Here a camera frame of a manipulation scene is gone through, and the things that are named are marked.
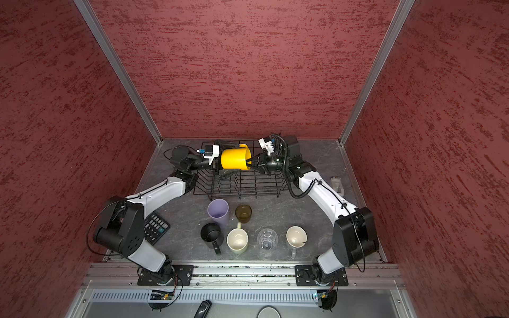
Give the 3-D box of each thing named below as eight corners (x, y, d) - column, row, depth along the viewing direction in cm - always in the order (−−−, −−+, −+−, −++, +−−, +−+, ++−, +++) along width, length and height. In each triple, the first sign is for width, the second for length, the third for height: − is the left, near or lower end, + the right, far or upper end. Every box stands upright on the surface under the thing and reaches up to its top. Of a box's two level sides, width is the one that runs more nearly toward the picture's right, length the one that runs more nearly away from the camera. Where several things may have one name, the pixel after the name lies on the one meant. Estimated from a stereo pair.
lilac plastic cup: (211, 228, 87) (205, 217, 78) (214, 210, 93) (209, 198, 83) (230, 228, 87) (226, 217, 78) (231, 210, 93) (228, 198, 83)
